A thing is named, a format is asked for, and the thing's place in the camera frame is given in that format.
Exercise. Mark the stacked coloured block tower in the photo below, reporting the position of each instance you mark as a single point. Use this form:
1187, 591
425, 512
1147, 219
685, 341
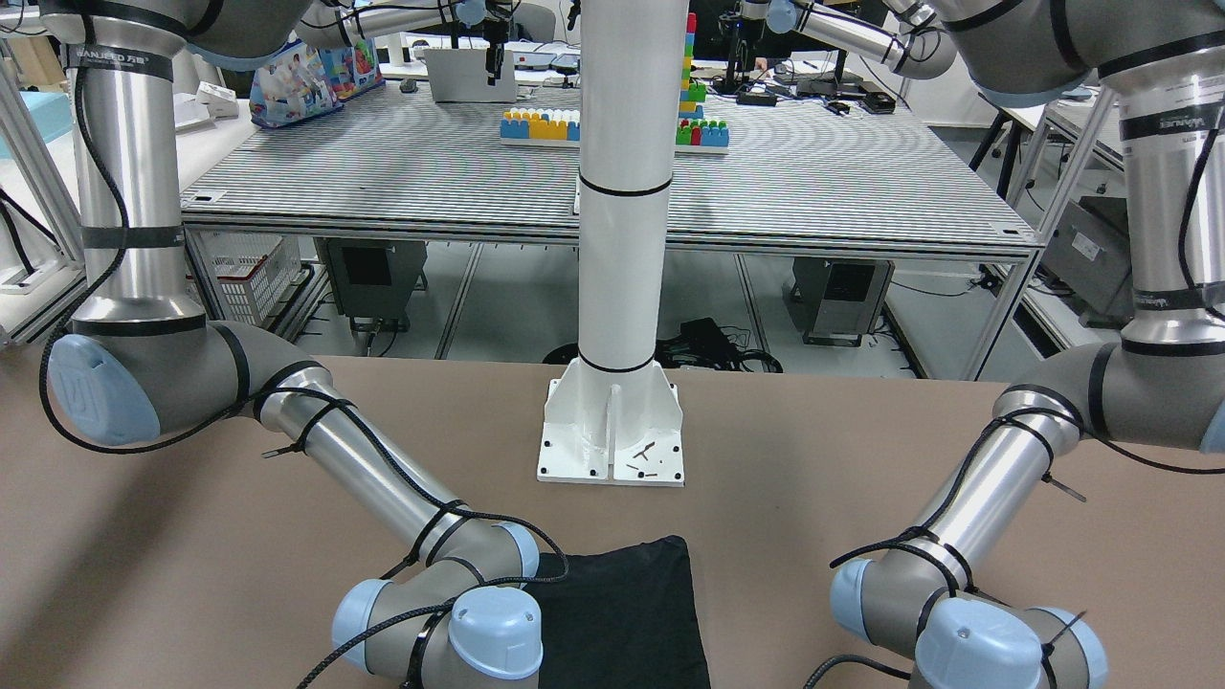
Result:
695, 132

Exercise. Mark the white plastic basket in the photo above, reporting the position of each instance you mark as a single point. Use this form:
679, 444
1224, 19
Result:
253, 272

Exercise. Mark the black t-shirt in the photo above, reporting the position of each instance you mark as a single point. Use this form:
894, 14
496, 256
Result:
623, 619

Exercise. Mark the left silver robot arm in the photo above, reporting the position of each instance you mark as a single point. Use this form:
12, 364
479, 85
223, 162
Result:
1160, 386

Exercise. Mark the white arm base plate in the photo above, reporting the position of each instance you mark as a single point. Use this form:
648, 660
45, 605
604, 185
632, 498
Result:
612, 428

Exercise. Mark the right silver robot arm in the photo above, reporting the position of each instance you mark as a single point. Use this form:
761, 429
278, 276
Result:
136, 365

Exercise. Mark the coloured toy block set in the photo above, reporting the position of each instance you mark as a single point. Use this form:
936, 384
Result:
540, 126

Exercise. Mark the colourful toy box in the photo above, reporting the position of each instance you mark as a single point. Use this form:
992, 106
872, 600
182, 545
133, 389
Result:
301, 82

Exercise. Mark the striped metal workbench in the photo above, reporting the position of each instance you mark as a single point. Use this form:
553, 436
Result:
796, 179

